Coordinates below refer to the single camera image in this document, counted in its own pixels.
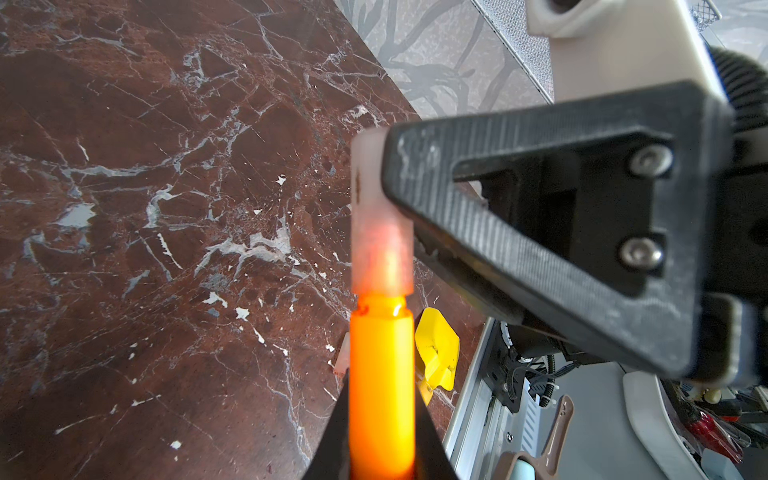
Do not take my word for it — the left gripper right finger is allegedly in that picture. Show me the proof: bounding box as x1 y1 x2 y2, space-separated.
414 391 458 480

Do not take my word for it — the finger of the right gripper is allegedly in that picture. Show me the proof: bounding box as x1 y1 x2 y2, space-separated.
382 81 733 378

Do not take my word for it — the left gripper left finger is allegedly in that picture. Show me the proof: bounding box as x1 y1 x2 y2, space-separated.
302 377 350 480

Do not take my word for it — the orange marker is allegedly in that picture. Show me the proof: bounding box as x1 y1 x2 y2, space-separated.
348 295 416 479

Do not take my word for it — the yellow toy shovel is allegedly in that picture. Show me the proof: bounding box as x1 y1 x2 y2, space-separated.
414 307 460 405

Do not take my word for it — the aluminium front rail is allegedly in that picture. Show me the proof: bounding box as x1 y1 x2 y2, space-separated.
443 318 541 479

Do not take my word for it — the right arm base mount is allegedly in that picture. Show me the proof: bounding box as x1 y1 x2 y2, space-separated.
480 320 550 414

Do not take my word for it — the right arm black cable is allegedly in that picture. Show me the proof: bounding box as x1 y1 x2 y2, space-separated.
707 45 768 136

